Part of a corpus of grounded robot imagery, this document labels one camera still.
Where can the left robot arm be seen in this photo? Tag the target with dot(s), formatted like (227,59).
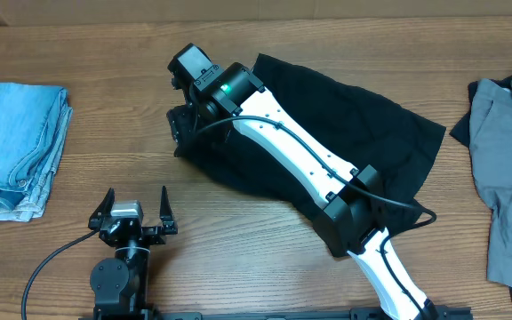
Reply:
(120,284)

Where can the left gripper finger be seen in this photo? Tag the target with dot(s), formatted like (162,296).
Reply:
(102,211)
(166,217)

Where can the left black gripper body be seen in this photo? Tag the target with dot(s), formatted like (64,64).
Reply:
(131,228)

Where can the grey shorts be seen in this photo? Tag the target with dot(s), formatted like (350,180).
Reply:
(490,147)

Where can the folded light blue jeans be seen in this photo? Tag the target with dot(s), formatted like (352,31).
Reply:
(34,121)

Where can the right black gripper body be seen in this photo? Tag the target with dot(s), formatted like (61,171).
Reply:
(178,126)

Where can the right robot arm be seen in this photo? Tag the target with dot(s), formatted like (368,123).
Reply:
(351,202)

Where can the black shorts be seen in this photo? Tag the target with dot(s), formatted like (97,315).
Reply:
(362,127)

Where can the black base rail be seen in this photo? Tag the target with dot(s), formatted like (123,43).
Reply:
(352,314)

